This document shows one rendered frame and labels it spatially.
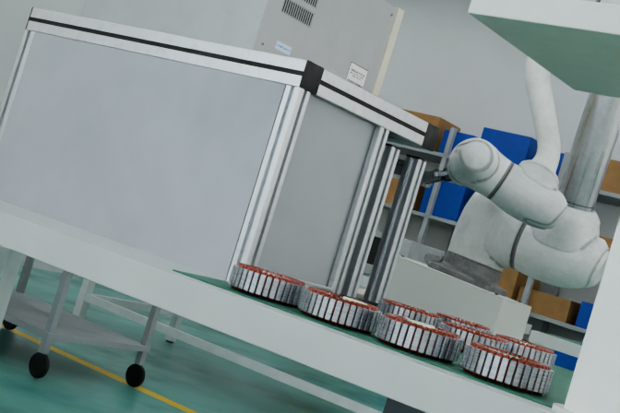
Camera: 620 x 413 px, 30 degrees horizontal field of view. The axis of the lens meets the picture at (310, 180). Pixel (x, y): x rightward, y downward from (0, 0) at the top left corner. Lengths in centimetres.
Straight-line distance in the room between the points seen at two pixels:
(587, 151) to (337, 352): 162
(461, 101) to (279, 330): 858
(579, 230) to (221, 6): 130
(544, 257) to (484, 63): 711
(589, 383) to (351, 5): 103
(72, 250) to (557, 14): 80
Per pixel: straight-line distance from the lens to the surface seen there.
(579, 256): 295
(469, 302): 290
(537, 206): 266
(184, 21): 204
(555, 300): 873
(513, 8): 141
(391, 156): 208
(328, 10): 207
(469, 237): 302
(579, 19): 137
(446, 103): 1008
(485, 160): 261
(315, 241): 195
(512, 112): 977
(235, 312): 153
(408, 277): 295
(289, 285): 161
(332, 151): 193
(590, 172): 296
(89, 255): 172
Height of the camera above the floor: 86
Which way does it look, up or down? 3 degrees up
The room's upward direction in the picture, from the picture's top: 17 degrees clockwise
